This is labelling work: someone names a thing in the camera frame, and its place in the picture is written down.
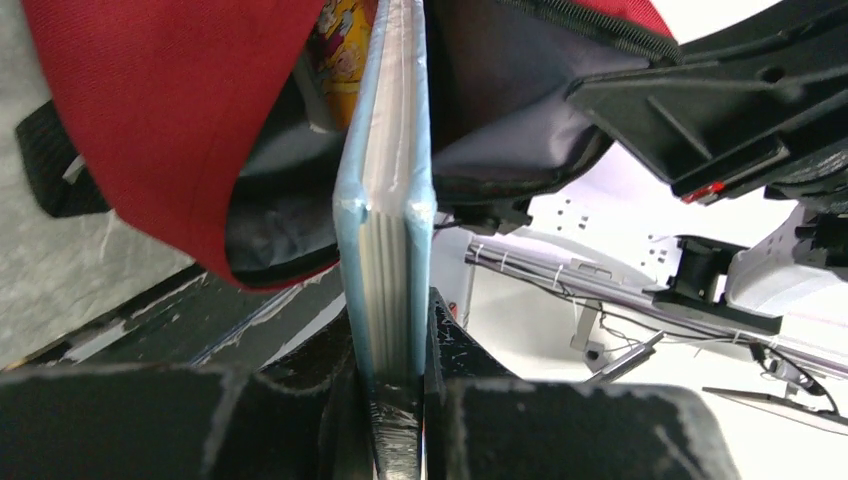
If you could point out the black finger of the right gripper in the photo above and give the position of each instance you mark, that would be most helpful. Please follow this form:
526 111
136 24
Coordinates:
759 104

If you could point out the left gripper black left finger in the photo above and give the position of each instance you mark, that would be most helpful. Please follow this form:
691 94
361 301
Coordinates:
299 418

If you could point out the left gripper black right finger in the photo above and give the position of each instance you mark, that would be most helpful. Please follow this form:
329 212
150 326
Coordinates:
481 421

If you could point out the light blue cat notebook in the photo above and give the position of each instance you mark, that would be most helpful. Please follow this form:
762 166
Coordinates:
384 203

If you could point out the red fabric backpack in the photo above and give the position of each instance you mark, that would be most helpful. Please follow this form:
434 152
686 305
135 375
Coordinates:
199 123

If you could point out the Roald Dahl Charlie book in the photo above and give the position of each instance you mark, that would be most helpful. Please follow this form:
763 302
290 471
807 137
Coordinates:
338 48

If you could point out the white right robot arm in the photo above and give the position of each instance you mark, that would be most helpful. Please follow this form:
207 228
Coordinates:
531 94

